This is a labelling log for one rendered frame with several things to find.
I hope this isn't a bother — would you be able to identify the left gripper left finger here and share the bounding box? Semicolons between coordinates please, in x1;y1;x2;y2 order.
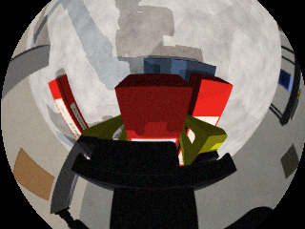
81;114;129;140

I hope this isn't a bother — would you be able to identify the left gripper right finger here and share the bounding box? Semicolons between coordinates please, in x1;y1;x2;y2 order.
179;114;227;166

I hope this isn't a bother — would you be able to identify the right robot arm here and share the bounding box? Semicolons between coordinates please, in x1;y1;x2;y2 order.
55;207;90;229

